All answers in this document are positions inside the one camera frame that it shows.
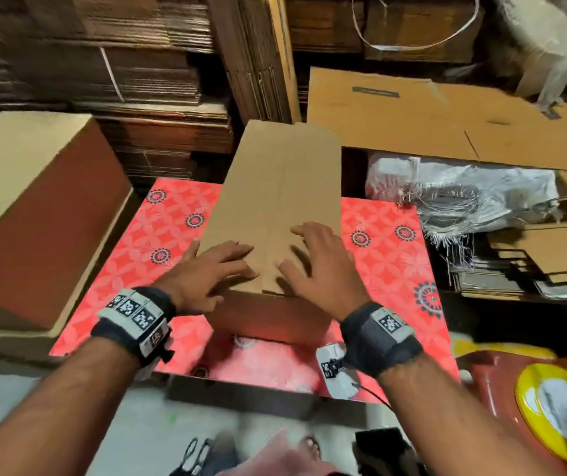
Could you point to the person's left hand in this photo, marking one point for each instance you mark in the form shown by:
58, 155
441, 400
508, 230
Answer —
204, 277

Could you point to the person's right hand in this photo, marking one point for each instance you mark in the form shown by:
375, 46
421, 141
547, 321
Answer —
328, 277

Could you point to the small brown cardboard box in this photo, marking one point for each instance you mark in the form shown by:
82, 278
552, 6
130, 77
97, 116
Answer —
274, 183

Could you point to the low pile of cardboard sheets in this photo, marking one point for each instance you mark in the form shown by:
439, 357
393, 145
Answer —
551, 248

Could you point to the yellow-tied cardboard bundle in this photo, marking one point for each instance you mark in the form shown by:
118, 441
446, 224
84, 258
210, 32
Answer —
254, 54

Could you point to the wall of cardboard stacks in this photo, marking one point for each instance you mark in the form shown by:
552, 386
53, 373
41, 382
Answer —
85, 64

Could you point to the person's left forearm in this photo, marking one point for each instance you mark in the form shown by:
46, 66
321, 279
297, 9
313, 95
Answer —
46, 411

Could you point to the person's right forearm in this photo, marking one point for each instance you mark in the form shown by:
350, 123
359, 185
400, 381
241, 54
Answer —
462, 421

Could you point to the red patterned table cloth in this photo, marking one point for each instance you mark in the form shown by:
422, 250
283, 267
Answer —
115, 292

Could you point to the white woven sack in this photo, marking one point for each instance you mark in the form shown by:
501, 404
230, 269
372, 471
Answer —
472, 193

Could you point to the red plastic stool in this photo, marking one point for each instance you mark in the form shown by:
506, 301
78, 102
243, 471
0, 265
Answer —
492, 401

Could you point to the yellow round disc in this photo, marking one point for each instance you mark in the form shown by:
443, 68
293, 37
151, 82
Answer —
533, 411

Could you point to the white plastic sack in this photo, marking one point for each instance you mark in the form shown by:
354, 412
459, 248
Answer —
556, 34

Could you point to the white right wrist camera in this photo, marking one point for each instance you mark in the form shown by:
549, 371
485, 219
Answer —
335, 372

